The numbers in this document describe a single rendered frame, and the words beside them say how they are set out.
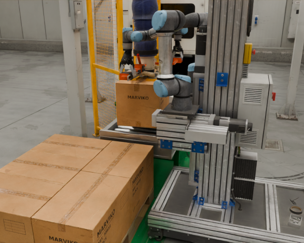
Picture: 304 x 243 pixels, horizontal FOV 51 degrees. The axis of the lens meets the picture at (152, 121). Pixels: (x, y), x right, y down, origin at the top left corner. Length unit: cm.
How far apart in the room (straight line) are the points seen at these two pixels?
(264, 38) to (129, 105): 894
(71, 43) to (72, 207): 219
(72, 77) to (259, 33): 844
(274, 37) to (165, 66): 954
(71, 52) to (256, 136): 233
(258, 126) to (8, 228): 173
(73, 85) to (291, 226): 268
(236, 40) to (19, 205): 174
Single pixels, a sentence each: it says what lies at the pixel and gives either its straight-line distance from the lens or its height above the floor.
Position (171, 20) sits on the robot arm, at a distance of 204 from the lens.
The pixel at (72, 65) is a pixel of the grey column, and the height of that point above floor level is 107.
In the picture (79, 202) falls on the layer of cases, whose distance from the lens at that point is 213.
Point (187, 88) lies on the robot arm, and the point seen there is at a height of 119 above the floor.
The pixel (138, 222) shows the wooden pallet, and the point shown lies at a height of 2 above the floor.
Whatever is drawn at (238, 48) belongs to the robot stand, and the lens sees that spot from 226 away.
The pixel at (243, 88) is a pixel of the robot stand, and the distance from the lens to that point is 224.
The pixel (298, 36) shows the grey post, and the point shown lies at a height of 128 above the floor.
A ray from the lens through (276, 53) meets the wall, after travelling 1139.
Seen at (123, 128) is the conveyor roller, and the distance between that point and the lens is 331.
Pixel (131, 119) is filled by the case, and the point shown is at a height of 74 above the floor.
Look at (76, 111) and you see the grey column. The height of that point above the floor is 52.
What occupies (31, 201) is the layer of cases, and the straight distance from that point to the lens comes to 222.
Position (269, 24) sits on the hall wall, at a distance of 1144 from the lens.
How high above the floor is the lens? 170
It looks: 20 degrees down
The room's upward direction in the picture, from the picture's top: straight up
